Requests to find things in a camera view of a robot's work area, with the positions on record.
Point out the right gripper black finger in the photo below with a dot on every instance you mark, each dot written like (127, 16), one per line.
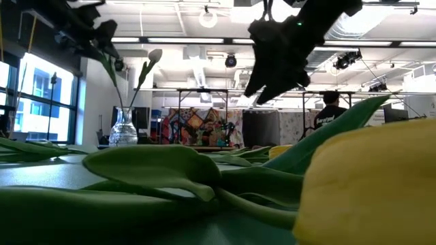
(260, 78)
(289, 78)

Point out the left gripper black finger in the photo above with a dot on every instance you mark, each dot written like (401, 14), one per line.
(102, 52)

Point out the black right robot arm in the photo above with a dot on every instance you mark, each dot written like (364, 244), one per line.
(334, 13)

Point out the background black robot arm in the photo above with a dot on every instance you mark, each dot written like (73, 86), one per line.
(229, 131)

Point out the clear glass vase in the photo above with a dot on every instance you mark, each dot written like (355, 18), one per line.
(123, 134)

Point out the black ceiling spotlight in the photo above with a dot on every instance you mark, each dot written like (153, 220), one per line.
(230, 61)

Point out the white patterned cloth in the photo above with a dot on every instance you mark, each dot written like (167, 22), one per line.
(293, 126)

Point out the dark cloth panel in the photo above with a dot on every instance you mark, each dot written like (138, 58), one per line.
(260, 129)

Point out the person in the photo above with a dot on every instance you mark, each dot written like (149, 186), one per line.
(328, 115)

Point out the black tripod stand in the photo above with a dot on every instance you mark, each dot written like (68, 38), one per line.
(53, 78)

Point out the black stage light cluster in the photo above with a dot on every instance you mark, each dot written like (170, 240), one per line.
(345, 61)

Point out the large glass window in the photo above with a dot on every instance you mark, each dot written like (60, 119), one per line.
(37, 88)

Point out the black computer monitor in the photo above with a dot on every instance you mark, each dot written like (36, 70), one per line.
(141, 117)
(395, 115)

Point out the colourful patchwork quilt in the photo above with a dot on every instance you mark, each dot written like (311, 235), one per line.
(201, 126)

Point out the round ceiling lamp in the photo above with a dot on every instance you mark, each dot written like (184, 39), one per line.
(208, 19)

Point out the blue storage bin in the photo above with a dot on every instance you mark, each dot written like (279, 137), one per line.
(156, 113)

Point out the small black track lights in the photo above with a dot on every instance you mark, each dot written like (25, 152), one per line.
(378, 87)

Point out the green table mat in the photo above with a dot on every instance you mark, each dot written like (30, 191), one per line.
(41, 173)

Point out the black metal frame stand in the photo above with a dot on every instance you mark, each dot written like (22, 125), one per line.
(345, 92)
(202, 90)

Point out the long ceiling light rail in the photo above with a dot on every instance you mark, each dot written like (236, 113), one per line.
(184, 40)
(357, 43)

